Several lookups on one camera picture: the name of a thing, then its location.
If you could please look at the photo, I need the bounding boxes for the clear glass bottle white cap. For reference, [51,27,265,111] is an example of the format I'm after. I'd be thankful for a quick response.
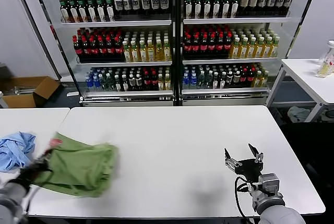
[316,40,334,78]

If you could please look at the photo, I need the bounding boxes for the brown milk tea bottle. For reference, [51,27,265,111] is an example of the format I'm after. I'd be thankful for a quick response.
[239,0,249,17]
[248,0,258,17]

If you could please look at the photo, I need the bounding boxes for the grey cloth heap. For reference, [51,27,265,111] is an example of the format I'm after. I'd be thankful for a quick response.
[287,105,311,123]

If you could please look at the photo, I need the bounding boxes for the cola bottle red cap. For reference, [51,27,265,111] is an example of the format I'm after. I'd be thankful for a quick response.
[81,35,90,62]
[73,35,82,62]
[207,33,217,59]
[98,36,107,62]
[191,33,200,59]
[216,33,224,59]
[105,36,115,62]
[247,68,255,88]
[183,33,192,59]
[150,71,158,91]
[89,36,99,62]
[223,33,232,59]
[240,68,248,88]
[114,36,123,62]
[199,33,208,59]
[142,71,151,91]

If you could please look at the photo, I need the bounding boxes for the light blue crumpled shirt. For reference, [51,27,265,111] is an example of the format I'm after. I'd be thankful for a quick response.
[0,131,37,174]

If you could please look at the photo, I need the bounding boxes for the green polo shirt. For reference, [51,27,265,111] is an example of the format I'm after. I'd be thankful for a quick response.
[31,131,121,198]

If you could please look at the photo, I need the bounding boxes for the glass cooler door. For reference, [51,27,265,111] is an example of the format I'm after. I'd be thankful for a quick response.
[10,0,81,104]
[265,0,323,107]

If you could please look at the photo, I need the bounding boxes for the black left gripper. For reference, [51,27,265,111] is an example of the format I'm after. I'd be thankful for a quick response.
[15,156,50,186]

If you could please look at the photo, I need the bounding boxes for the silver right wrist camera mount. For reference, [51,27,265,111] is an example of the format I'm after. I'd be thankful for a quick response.
[257,173,280,197]

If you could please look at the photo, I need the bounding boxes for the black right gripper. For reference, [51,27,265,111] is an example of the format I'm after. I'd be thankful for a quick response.
[223,143,264,182]

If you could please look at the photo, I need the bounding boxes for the dark drink bottle navy label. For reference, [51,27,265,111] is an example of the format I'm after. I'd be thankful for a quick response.
[141,0,151,16]
[150,0,160,16]
[122,0,132,17]
[159,0,169,15]
[275,0,284,17]
[266,0,276,17]
[257,0,267,17]
[130,0,140,16]
[283,0,293,16]
[114,0,123,17]

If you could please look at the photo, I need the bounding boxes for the white side table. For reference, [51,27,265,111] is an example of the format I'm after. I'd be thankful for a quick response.
[265,58,334,123]

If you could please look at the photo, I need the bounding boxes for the brown cardboard box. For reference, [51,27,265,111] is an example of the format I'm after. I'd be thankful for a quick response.
[0,76,61,109]

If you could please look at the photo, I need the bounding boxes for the dark tea bottle green band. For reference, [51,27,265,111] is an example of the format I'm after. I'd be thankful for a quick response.
[94,0,106,22]
[202,0,212,19]
[103,0,115,22]
[193,0,202,19]
[230,0,240,18]
[221,0,231,18]
[76,0,88,23]
[184,0,194,19]
[211,0,221,19]
[85,0,97,22]
[58,0,69,23]
[67,0,79,23]

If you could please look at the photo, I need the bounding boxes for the beverage cooler cabinet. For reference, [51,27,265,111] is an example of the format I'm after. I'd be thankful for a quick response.
[46,0,181,107]
[174,0,298,106]

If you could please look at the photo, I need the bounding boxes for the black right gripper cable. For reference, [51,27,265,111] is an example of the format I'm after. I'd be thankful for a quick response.
[234,175,258,222]

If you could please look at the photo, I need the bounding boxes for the grey metal bars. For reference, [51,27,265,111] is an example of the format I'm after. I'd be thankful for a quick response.
[11,85,34,96]

